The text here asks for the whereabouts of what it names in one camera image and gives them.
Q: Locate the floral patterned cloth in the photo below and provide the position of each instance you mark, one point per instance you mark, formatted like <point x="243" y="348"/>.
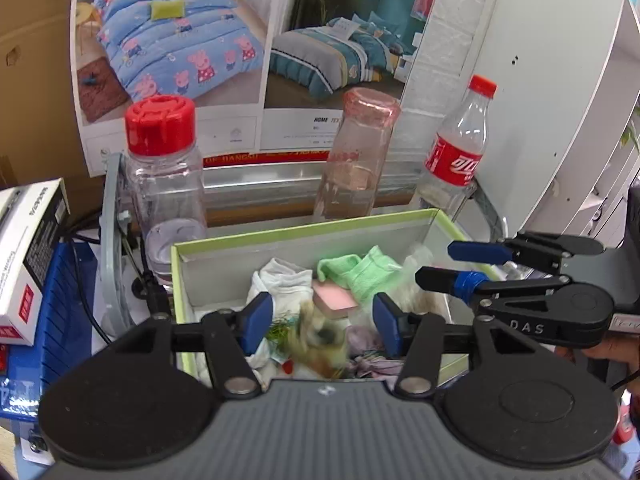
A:
<point x="372" y="355"/>

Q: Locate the red cap plastic jar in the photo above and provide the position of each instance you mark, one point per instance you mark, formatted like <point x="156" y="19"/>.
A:
<point x="162" y="185"/>

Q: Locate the white shelf unit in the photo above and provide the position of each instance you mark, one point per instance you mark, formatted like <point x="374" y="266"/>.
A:
<point x="540" y="85"/>

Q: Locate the blue metal box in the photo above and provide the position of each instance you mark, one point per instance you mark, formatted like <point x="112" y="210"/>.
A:
<point x="55" y="320"/>

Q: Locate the pink sponge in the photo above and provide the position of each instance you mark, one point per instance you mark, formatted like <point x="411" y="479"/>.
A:
<point x="335" y="300"/>

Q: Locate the white box with red label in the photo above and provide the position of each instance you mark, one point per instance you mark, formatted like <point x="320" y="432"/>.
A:
<point x="25" y="260"/>

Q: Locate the wall poster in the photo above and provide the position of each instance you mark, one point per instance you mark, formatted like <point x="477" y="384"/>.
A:
<point x="200" y="35"/>

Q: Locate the green plant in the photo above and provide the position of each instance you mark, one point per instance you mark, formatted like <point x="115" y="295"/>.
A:
<point x="631" y="132"/>

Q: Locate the red label cola bottle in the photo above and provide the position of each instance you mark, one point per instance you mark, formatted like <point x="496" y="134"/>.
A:
<point x="457" y="160"/>

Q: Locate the green cardboard box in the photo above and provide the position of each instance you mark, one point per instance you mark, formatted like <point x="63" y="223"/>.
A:
<point x="225" y="265"/>

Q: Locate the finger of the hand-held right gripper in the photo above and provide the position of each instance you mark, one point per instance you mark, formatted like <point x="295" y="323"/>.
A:
<point x="462" y="282"/>
<point x="475" y="251"/>

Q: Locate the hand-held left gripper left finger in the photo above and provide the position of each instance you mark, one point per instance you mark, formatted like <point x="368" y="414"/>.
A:
<point x="257" y="322"/>

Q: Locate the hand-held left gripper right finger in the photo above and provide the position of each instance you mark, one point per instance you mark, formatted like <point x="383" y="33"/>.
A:
<point x="387" y="325"/>

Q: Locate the cardboard sheet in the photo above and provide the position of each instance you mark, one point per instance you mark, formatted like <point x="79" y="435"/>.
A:
<point x="35" y="85"/>

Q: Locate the green towel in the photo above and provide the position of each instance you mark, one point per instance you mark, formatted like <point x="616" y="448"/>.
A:
<point x="367" y="272"/>

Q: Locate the pink glass bottle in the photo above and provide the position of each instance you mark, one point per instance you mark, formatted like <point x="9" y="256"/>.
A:
<point x="357" y="160"/>

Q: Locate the person's right hand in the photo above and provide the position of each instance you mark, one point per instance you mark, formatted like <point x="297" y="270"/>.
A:
<point x="617" y="347"/>

